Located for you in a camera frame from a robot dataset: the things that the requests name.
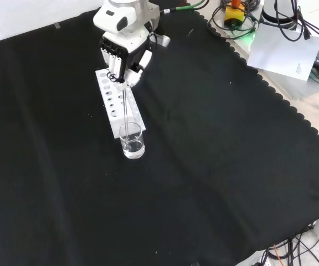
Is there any black bench cloth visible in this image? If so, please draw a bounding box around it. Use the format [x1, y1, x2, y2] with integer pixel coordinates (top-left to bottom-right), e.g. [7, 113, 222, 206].
[0, 2, 319, 266]

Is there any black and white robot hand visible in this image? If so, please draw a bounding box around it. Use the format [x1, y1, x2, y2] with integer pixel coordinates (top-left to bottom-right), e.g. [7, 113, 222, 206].
[98, 27, 158, 90]

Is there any orange cable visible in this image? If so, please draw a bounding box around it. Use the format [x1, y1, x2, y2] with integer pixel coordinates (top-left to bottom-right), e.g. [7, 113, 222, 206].
[272, 243, 287, 260]

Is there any white paper sheet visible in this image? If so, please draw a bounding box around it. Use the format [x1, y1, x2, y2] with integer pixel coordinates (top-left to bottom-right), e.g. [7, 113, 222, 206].
[246, 23, 319, 82]

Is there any yellow stop button box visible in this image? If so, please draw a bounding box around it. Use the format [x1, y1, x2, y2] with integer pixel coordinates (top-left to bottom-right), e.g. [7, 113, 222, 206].
[224, 0, 246, 29]

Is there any pale clear board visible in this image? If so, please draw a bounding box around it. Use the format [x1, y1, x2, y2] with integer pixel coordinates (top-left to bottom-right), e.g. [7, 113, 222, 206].
[269, 68, 319, 101]

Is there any black cable with plug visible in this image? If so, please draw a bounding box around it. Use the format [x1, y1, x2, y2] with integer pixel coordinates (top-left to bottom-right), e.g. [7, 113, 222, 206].
[275, 0, 319, 51]

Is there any clear glass beaker with water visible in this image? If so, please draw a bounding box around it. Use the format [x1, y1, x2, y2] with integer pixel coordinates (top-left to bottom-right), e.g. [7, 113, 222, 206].
[119, 121, 146, 160]

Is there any black cable loop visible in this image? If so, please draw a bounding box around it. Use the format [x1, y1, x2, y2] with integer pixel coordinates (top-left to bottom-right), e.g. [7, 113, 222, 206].
[207, 0, 261, 38]

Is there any green cable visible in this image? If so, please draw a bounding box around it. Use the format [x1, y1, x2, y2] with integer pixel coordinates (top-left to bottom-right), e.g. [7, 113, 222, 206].
[159, 0, 258, 38]

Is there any black cable bundle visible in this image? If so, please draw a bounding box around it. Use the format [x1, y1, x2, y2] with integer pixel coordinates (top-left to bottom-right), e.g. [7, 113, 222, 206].
[255, 221, 319, 266]

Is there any white test tube rack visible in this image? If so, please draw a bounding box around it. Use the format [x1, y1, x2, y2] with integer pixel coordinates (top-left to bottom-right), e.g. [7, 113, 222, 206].
[95, 68, 147, 140]

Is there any clear glass rod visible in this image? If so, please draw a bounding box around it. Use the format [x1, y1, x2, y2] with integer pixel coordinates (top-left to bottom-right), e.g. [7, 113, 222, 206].
[121, 86, 131, 145]

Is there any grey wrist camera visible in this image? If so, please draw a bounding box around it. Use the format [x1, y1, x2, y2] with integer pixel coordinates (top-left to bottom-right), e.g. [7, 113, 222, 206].
[154, 34, 172, 48]

